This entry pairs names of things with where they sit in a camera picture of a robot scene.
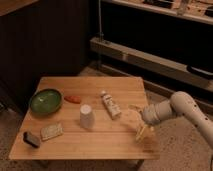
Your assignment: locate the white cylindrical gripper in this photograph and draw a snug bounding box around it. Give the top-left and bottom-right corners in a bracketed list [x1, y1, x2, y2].
[129, 100, 176, 142]

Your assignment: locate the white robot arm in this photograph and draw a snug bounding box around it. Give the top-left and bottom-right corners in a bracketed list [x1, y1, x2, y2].
[129, 91, 213, 149]

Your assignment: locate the white ceramic cup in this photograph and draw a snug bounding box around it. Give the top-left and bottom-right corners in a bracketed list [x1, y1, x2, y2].
[80, 104, 94, 129]

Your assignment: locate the dark eraser block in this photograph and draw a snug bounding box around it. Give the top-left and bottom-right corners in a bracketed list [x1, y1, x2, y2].
[23, 132, 40, 148]

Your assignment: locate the white paint tube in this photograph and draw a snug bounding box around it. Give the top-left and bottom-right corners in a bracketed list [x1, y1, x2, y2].
[101, 91, 121, 120]

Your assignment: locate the wooden shelf beam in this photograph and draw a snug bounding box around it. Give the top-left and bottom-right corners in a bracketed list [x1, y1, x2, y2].
[90, 37, 213, 92]

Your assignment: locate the orange carrot toy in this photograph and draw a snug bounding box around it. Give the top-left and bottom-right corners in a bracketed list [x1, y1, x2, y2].
[64, 96, 81, 104]

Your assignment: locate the wooden table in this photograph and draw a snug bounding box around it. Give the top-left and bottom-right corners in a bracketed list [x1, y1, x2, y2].
[9, 77, 159, 160]

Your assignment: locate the beige sponge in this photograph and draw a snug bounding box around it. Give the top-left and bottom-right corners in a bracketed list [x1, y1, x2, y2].
[40, 123, 63, 141]

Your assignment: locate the green bowl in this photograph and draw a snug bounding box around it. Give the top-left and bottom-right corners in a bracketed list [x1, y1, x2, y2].
[29, 89, 62, 116]

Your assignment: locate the metal pole stand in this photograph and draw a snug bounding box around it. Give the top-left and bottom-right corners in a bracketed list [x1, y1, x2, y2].
[98, 0, 104, 41]

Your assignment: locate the black handle object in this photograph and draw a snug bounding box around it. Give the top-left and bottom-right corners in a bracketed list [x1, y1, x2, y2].
[186, 65, 213, 80]

